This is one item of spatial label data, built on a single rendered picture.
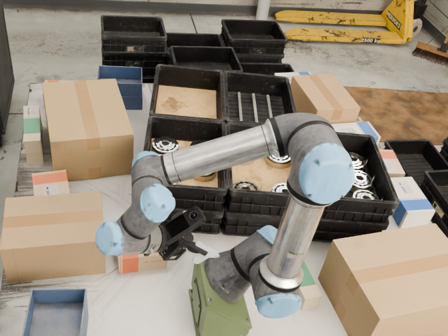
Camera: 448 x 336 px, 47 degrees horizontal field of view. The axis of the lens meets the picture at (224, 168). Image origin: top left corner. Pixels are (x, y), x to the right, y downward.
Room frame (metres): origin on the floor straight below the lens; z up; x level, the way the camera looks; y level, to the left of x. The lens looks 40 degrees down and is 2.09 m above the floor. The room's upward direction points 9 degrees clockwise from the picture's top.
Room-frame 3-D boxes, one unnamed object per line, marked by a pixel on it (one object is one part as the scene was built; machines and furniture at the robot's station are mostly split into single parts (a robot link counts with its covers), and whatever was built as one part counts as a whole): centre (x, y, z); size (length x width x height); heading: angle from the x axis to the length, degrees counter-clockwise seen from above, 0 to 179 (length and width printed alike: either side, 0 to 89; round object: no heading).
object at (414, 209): (1.58, -0.74, 0.75); 0.20 x 0.12 x 0.09; 18
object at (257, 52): (3.27, -0.05, 0.37); 0.40 x 0.30 x 0.45; 108
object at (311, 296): (1.14, -0.30, 0.73); 0.24 x 0.06 x 0.06; 23
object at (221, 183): (1.45, 0.15, 0.87); 0.40 x 0.30 x 0.11; 7
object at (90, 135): (1.65, 0.57, 0.80); 0.40 x 0.30 x 0.20; 25
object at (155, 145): (1.55, 0.24, 0.86); 0.10 x 0.10 x 0.01
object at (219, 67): (2.77, 0.21, 0.37); 0.40 x 0.30 x 0.45; 108
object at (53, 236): (1.09, 0.50, 0.78); 0.30 x 0.22 x 0.16; 109
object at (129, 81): (2.03, 0.54, 0.81); 0.20 x 0.15 x 0.07; 103
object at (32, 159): (1.60, 0.78, 0.73); 0.24 x 0.06 x 0.06; 22
